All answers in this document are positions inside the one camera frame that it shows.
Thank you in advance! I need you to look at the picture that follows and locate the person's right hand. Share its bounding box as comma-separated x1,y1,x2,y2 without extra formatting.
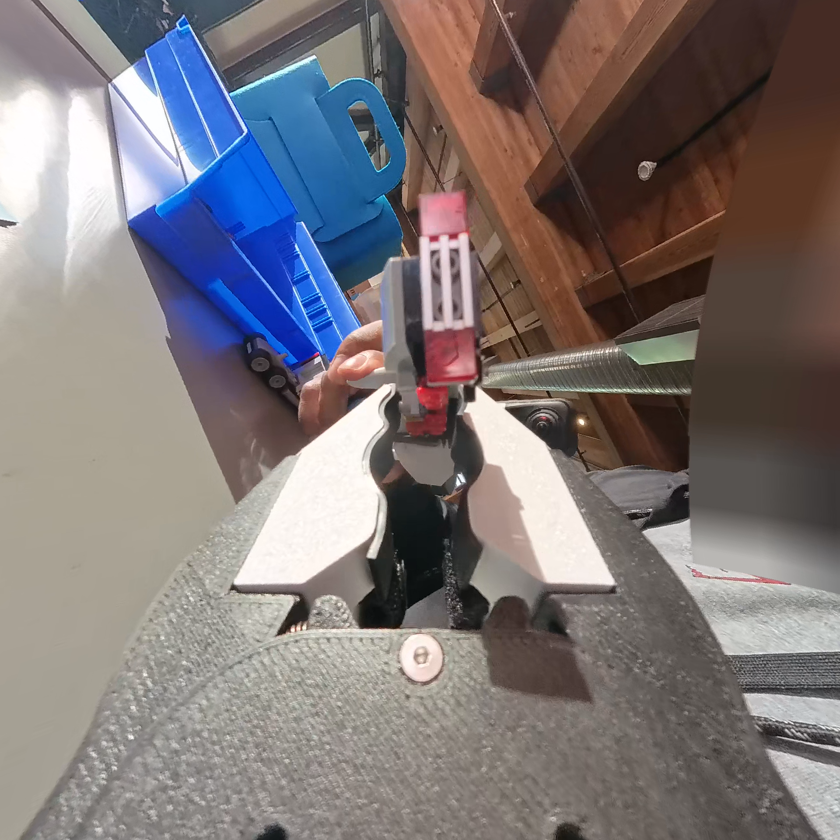
296,320,389,439

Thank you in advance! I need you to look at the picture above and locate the silver ventilation duct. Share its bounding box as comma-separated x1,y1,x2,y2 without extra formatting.
481,338,699,398

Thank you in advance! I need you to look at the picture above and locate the person's torso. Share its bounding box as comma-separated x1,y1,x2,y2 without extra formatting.
587,463,840,840

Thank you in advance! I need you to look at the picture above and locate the grey desk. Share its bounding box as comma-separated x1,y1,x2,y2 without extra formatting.
0,0,310,840

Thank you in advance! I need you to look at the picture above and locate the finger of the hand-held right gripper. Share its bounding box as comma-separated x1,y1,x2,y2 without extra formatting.
392,439,459,488

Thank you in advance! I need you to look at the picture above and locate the toy brick model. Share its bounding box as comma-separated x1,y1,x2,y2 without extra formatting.
378,190,487,439

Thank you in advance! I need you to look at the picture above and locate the blue plastic bin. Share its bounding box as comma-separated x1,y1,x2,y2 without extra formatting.
282,221,368,359
108,14,327,375

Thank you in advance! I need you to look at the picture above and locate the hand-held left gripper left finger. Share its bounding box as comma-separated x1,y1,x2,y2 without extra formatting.
232,384,395,614

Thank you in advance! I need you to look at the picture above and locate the small blue toy vehicle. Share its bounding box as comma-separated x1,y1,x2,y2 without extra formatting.
242,333,331,413

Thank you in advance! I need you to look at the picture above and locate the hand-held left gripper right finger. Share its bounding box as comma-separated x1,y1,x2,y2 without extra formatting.
454,384,616,614

